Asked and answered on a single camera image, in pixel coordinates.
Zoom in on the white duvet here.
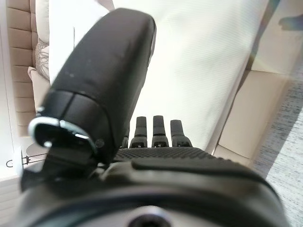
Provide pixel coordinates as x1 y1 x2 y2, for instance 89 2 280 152
48 0 114 86

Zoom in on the padded bed frame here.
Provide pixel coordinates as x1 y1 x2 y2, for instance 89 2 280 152
205 67 298 159

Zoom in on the grey patterned pillow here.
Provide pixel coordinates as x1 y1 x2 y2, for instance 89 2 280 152
35 37 52 82

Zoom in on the bed with beige cover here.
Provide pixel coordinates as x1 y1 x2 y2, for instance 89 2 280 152
104 0 272 153

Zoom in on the padded tufted headboard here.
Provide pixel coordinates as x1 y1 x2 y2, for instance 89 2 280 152
6 0 52 139

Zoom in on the beige pillow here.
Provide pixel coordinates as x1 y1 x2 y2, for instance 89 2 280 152
35 0 51 41
27 66 52 116

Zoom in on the grey floor rug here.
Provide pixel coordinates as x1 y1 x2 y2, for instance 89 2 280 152
246 79 303 227

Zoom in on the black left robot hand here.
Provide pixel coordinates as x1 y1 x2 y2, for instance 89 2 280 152
16 8 292 227

